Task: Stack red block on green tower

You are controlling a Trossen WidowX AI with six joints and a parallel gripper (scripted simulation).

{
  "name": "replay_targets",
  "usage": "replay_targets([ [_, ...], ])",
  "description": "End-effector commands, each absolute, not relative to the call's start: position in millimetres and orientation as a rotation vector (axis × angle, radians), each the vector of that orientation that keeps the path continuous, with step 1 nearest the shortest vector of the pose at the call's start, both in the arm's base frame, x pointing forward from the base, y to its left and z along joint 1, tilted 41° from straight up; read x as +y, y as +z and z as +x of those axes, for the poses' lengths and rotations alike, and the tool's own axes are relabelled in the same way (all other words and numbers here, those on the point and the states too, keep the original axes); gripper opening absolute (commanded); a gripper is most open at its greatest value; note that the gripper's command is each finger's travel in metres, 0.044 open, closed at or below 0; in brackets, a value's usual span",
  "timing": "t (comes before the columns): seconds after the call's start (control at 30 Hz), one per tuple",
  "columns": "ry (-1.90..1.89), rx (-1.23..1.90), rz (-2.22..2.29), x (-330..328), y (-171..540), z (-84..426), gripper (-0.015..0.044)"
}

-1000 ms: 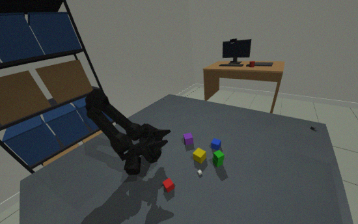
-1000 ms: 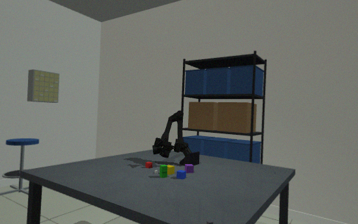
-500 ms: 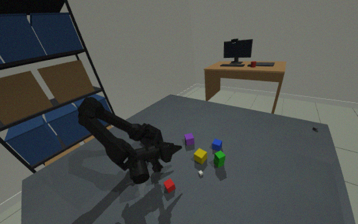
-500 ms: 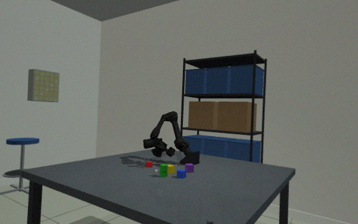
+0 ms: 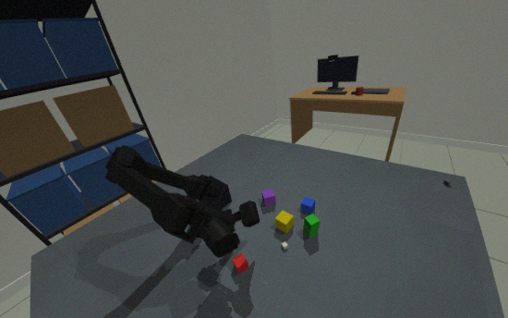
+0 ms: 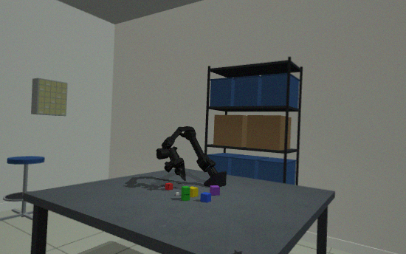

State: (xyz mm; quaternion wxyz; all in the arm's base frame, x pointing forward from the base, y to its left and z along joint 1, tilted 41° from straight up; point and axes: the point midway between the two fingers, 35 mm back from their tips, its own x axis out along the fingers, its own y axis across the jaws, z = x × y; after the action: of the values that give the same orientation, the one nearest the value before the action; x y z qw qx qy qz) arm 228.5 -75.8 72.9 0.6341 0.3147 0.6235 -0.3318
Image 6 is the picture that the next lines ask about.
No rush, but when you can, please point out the purple cube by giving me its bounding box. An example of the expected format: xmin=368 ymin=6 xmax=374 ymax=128
xmin=210 ymin=185 xmax=220 ymax=196

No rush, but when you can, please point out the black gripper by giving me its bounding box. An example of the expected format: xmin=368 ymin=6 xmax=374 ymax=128
xmin=170 ymin=154 xmax=186 ymax=181

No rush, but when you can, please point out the red block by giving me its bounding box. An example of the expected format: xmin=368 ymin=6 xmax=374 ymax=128
xmin=165 ymin=183 xmax=173 ymax=190

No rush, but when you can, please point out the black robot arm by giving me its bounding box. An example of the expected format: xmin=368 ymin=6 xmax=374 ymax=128
xmin=156 ymin=126 xmax=218 ymax=177

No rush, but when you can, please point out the yellow block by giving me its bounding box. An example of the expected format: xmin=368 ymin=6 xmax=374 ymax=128
xmin=190 ymin=186 xmax=199 ymax=197

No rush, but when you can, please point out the blue block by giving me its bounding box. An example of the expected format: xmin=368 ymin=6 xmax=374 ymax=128
xmin=200 ymin=192 xmax=211 ymax=202

